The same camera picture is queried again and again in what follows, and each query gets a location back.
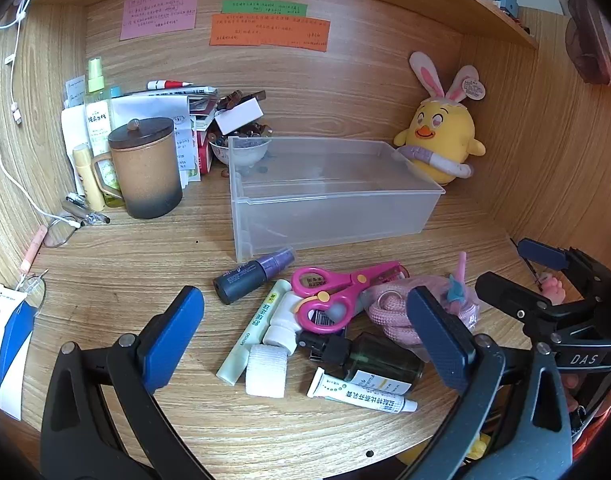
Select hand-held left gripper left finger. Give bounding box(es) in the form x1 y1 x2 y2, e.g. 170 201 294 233
40 285 213 480

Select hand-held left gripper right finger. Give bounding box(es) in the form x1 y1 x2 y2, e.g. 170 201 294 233
385 286 573 480

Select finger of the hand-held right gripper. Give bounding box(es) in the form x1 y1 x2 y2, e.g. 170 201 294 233
516 238 611 296
475 271 593 333

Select pink rope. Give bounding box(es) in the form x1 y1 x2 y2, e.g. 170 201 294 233
365 280 481 346

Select dark green bottle black cap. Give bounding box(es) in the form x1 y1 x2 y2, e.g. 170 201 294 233
296 332 426 396

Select pale green lip balm tube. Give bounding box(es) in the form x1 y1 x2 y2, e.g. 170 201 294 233
216 280 291 386

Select white ointment tube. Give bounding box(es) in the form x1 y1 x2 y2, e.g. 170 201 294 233
306 367 419 413

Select clear plastic storage box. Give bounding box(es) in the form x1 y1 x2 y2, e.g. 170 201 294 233
228 136 446 263

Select person's right hand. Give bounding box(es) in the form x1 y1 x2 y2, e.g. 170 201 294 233
563 372 590 417

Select grey and purple spray bottle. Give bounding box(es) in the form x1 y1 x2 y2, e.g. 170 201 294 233
212 247 296 306

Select white bandage roll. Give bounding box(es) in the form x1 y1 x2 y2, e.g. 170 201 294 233
245 344 289 397

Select white plastic inhaler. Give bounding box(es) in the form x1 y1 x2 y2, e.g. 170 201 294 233
262 292 306 353

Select pink scissors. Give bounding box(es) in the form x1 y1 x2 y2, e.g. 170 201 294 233
291 261 410 333

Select black barcode item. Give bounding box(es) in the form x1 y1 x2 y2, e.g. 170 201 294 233
305 310 349 333

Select yellow item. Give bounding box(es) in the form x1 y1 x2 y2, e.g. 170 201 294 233
400 432 492 467

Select eyeglasses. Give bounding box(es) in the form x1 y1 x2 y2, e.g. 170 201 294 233
42 195 111 248

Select yellow chick plush toy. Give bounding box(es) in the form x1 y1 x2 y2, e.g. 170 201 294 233
393 51 487 185

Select pink pen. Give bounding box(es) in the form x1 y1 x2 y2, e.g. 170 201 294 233
22 226 48 273

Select brown ceramic mug with lid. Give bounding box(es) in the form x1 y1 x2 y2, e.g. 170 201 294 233
90 117 183 220

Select blue and white card box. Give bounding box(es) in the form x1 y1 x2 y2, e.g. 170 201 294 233
0 285 38 421

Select pale yellow stick tube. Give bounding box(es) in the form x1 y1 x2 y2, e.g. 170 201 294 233
72 144 106 212

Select white bowl of marbles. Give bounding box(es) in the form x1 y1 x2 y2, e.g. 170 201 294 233
208 132 272 168

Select stack of papers and booklets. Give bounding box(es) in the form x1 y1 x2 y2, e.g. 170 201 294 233
60 77 220 196

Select small white cardboard box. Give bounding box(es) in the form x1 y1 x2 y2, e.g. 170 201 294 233
214 99 264 135

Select dark brown object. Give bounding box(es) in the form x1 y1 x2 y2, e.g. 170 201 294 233
565 0 611 86

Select yellow-green spray bottle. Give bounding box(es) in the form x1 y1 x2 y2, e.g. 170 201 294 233
84 57 126 208

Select brown leather wallet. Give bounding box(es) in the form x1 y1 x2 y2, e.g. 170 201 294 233
218 89 267 111

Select orange paper note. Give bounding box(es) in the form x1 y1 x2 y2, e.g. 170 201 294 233
209 14 331 53

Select pink paper note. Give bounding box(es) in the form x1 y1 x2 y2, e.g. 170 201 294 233
120 0 200 41

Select green paper note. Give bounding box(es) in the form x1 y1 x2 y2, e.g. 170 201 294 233
221 0 308 17

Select white charging cable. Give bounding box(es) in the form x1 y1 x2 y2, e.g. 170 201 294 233
0 0 86 226

